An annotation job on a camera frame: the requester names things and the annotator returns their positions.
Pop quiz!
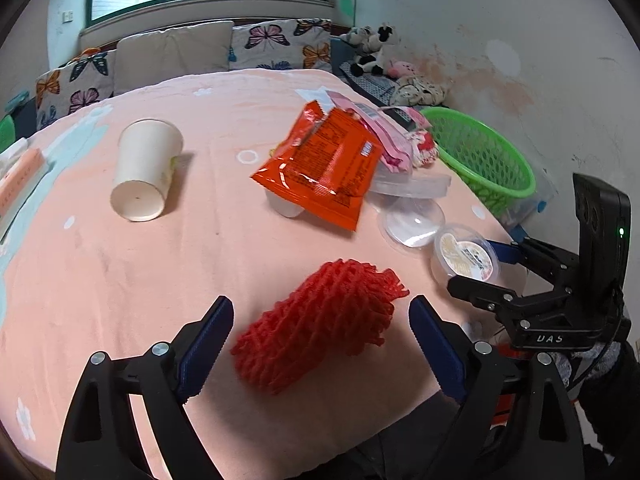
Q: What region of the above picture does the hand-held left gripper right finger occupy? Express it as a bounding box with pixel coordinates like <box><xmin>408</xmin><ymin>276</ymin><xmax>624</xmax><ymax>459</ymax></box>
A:
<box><xmin>408</xmin><ymin>296</ymin><xmax>586</xmax><ymax>480</ymax></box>

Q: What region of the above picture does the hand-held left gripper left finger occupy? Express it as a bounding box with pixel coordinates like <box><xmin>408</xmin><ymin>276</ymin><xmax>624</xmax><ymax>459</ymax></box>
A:
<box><xmin>56</xmin><ymin>296</ymin><xmax>235</xmax><ymax>480</ymax></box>

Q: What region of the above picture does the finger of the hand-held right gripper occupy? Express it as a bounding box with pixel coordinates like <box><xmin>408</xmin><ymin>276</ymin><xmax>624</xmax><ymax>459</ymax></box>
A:
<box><xmin>487</xmin><ymin>236</ymin><xmax>582</xmax><ymax>289</ymax></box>
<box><xmin>447</xmin><ymin>275</ymin><xmax>577</xmax><ymax>314</ymax></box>

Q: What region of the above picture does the round labelled plastic container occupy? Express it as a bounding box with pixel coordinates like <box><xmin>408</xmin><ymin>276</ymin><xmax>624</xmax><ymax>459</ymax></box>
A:
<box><xmin>431</xmin><ymin>223</ymin><xmax>501</xmax><ymax>283</ymax></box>

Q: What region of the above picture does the green plastic basket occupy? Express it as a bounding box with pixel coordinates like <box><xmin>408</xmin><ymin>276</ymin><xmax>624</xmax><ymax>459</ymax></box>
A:
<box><xmin>420</xmin><ymin>106</ymin><xmax>537</xmax><ymax>211</ymax></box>

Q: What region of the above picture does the red foam fruit net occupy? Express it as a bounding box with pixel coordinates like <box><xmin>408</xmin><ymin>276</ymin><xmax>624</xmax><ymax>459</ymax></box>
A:
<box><xmin>230</xmin><ymin>259</ymin><xmax>411</xmax><ymax>395</ymax></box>

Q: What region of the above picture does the red white wrapper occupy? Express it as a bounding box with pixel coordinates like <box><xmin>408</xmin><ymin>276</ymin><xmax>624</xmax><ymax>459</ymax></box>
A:
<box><xmin>407</xmin><ymin>129</ymin><xmax>440</xmax><ymax>166</ymax></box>

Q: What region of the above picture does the white paper cup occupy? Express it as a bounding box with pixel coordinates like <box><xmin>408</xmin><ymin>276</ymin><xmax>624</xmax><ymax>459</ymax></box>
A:
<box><xmin>110</xmin><ymin>119</ymin><xmax>184</xmax><ymax>223</ymax></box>

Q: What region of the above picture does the orange snack bag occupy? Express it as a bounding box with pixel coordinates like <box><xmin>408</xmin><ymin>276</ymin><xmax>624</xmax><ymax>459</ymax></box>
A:
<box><xmin>250</xmin><ymin>101</ymin><xmax>382</xmax><ymax>232</ymax></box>

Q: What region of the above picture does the person's right forearm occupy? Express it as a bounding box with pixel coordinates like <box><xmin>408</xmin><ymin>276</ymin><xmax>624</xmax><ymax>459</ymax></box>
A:
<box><xmin>575</xmin><ymin>340</ymin><xmax>640</xmax><ymax>468</ymax></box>

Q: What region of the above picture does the person's right hand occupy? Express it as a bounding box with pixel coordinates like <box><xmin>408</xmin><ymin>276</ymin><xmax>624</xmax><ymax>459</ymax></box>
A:
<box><xmin>554</xmin><ymin>341</ymin><xmax>625</xmax><ymax>387</ymax></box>

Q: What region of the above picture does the clear plastic storage box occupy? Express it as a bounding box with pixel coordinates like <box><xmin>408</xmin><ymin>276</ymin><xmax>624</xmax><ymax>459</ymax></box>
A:
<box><xmin>500</xmin><ymin>180</ymin><xmax>553</xmax><ymax>231</ymax></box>

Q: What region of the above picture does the clear round plastic lid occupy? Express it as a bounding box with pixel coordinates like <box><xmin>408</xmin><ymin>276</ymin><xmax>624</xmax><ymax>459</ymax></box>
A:
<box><xmin>381</xmin><ymin>200</ymin><xmax>446</xmax><ymax>250</ymax></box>

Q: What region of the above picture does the pink printed blanket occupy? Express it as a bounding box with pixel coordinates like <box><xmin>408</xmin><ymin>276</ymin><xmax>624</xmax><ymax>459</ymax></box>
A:
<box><xmin>0</xmin><ymin>67</ymin><xmax>526</xmax><ymax>472</ymax></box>

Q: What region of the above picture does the flat clear plastic container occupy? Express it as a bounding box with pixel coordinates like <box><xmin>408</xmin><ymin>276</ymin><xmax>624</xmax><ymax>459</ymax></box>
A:
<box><xmin>370</xmin><ymin>162</ymin><xmax>451</xmax><ymax>201</ymax></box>

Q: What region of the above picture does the small white plastic cup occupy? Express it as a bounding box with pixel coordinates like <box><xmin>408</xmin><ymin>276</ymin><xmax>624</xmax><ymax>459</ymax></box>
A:
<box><xmin>265</xmin><ymin>192</ymin><xmax>306</xmax><ymax>219</ymax></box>

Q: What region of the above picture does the pink snack packet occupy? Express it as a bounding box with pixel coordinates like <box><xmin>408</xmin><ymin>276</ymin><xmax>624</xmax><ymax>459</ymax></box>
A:
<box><xmin>325</xmin><ymin>91</ymin><xmax>433</xmax><ymax>173</ymax></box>

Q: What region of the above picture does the spotted cream cloth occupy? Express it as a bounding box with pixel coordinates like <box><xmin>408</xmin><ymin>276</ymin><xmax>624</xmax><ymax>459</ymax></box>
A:
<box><xmin>390</xmin><ymin>74</ymin><xmax>448</xmax><ymax>107</ymax></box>

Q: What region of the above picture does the pink plush toy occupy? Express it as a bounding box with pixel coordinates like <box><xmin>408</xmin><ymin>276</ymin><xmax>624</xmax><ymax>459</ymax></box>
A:
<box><xmin>385</xmin><ymin>60</ymin><xmax>418</xmax><ymax>79</ymax></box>

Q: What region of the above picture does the blue checkered cloth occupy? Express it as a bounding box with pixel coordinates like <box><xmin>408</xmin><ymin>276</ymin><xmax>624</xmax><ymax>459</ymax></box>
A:
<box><xmin>340</xmin><ymin>62</ymin><xmax>401</xmax><ymax>106</ymax></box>

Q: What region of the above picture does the black white cow plush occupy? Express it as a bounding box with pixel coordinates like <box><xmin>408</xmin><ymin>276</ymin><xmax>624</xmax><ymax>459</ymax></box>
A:
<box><xmin>350</xmin><ymin>22</ymin><xmax>403</xmax><ymax>77</ymax></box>

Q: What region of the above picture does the orange striped box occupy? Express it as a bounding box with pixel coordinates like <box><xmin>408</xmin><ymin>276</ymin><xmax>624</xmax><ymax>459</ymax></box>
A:
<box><xmin>0</xmin><ymin>147</ymin><xmax>48</xmax><ymax>241</ymax></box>

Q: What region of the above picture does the blue sofa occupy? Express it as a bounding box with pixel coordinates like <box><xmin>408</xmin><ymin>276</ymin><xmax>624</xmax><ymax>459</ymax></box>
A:
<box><xmin>10</xmin><ymin>37</ymin><xmax>361</xmax><ymax>136</ymax></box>

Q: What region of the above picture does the white tissue pack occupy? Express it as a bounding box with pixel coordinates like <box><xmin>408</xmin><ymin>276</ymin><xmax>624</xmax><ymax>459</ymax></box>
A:
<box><xmin>0</xmin><ymin>137</ymin><xmax>31</xmax><ymax>181</ymax></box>

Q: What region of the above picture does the small butterfly print pillow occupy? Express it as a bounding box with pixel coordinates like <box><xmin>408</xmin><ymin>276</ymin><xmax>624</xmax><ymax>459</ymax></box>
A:
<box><xmin>35</xmin><ymin>49</ymin><xmax>118</xmax><ymax>131</ymax></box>

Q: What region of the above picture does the green plastic bag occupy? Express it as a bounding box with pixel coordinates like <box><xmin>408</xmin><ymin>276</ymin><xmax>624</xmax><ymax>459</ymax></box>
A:
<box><xmin>0</xmin><ymin>115</ymin><xmax>18</xmax><ymax>153</ymax></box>

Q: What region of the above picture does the beige pillow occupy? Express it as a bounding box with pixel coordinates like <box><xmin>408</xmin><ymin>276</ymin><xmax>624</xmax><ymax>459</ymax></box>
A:
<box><xmin>114</xmin><ymin>20</ymin><xmax>235</xmax><ymax>96</ymax></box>

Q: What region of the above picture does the large butterfly print pillow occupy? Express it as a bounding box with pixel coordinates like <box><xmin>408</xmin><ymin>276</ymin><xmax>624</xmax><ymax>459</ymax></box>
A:
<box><xmin>230</xmin><ymin>18</ymin><xmax>333</xmax><ymax>72</ymax></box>

